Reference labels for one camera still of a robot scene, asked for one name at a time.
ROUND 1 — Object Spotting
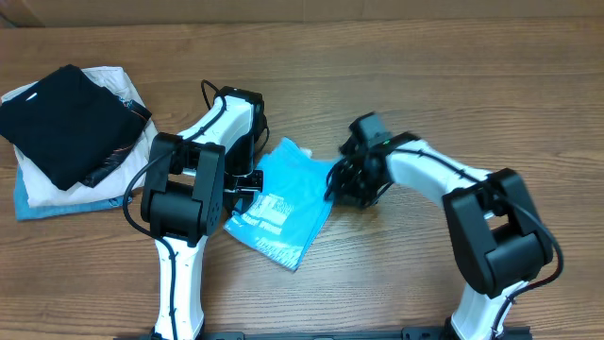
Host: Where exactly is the folded black garment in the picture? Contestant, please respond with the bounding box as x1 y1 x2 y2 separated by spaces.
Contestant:
1 64 151 191

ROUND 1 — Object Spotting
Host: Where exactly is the folded blue denim garment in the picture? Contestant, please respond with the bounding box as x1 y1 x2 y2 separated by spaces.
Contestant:
13 167 124 221

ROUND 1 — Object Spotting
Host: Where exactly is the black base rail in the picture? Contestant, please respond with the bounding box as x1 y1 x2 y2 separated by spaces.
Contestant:
112 325 533 340

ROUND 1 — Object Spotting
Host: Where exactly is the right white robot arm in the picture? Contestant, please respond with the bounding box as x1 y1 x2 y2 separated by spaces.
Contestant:
325 132 559 339

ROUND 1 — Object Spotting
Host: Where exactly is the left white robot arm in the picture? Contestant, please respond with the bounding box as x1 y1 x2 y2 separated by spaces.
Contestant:
141 87 267 339

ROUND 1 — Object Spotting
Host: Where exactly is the light blue printed t-shirt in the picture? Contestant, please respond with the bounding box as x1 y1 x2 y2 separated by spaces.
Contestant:
224 138 335 271

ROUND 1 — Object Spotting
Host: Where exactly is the folded beige garment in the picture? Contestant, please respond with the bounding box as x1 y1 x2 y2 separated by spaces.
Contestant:
1 66 157 193

